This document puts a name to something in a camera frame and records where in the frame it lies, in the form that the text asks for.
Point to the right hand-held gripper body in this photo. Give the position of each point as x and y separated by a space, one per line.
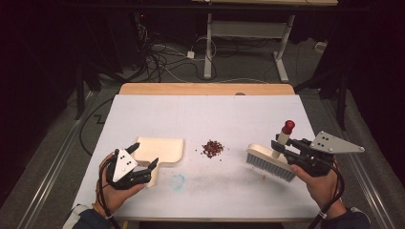
313 160

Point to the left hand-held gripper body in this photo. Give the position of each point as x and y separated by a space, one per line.
124 165

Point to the cream brush with grey bristles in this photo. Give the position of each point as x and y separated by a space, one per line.
264 153

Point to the cream dustpan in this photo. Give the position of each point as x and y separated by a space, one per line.
162 150

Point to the pile of small red bits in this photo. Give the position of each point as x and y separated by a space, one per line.
212 149

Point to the person's right hand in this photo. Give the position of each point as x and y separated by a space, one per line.
321 188

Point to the person's left hand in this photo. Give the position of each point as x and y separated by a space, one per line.
119 194

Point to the black metal stand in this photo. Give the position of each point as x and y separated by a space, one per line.
79 95
341 105

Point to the wooden table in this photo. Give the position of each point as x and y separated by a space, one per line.
207 89

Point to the white floor socket box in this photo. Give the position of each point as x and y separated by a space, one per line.
321 46

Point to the white power adapter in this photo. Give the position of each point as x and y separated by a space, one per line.
190 54

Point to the dark curtain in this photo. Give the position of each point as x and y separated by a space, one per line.
31 95

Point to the aluminium floor rail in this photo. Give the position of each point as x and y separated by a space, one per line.
47 191
366 191

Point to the white frame desk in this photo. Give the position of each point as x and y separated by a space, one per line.
248 29

